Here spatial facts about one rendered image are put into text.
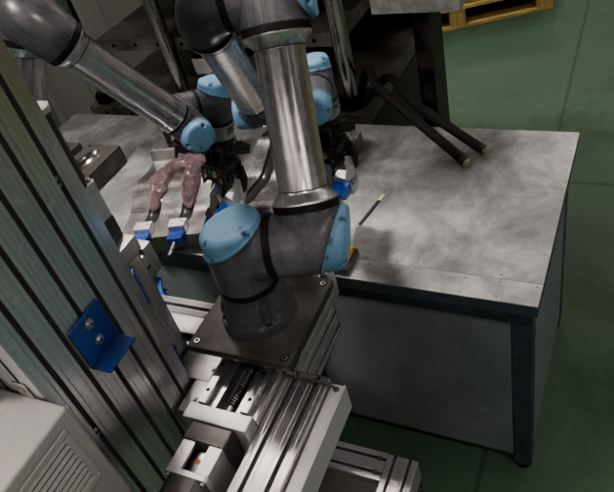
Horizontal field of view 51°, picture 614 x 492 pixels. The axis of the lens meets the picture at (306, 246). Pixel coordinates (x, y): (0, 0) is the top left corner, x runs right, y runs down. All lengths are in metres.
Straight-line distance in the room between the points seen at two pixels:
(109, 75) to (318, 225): 0.53
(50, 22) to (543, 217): 1.21
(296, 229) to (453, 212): 0.77
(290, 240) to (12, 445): 0.51
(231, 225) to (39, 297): 0.33
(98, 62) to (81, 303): 0.49
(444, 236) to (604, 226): 1.35
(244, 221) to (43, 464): 0.48
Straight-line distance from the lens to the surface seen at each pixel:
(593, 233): 2.90
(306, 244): 1.07
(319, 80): 1.45
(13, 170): 0.94
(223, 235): 1.09
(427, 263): 1.62
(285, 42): 1.06
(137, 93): 1.36
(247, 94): 1.33
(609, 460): 2.24
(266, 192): 1.83
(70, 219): 1.01
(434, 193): 1.83
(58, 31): 1.29
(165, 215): 1.96
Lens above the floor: 1.92
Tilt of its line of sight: 40 degrees down
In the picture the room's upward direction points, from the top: 16 degrees counter-clockwise
